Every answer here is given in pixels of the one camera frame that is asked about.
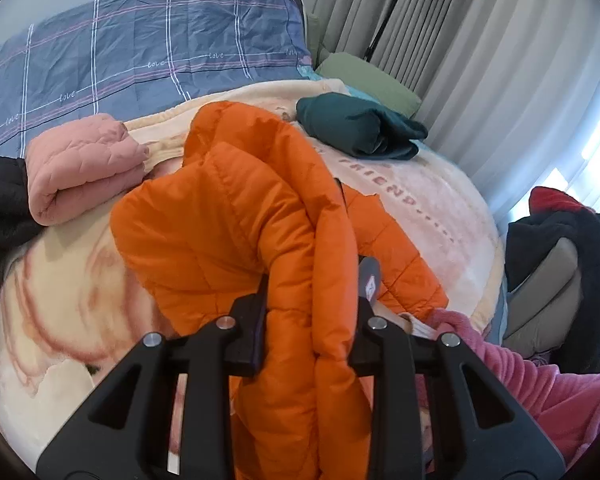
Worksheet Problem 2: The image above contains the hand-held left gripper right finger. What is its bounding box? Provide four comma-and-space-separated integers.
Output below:
347, 290, 566, 480

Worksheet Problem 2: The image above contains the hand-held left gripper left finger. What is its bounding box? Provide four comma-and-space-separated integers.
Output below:
35, 292, 268, 480

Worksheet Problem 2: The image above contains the orange puffer jacket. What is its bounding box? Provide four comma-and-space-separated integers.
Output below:
109, 101, 450, 480

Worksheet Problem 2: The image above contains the person's right forearm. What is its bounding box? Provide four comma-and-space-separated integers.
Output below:
412, 307, 600, 471

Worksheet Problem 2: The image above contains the dark green folded garment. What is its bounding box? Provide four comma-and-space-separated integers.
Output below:
296, 92, 429, 161

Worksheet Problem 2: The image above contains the grey chair cushion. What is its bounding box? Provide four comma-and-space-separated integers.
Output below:
502, 237, 583, 356

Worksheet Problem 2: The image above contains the cream pink printed blanket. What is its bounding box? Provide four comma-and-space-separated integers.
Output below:
0, 77, 506, 461

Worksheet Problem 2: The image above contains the red garment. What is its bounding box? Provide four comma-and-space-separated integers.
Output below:
528, 186, 598, 216

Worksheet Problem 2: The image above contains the green pillow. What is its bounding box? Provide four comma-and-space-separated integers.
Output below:
314, 52, 422, 118

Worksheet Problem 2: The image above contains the black fleece garment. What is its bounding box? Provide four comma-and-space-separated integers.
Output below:
505, 205, 600, 376

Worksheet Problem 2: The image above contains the pink quilted jacket folded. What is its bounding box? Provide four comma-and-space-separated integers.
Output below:
26, 112, 151, 226

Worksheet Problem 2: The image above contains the white pleated curtain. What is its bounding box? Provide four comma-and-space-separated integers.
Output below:
310, 0, 600, 231

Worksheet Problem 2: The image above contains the sage green cushion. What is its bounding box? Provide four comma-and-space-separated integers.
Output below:
305, 10, 333, 63

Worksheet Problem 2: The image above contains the black floor lamp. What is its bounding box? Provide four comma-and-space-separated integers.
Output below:
365, 0, 433, 63

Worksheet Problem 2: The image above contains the blue plaid quilt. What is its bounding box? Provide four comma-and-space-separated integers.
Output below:
0, 0, 313, 163

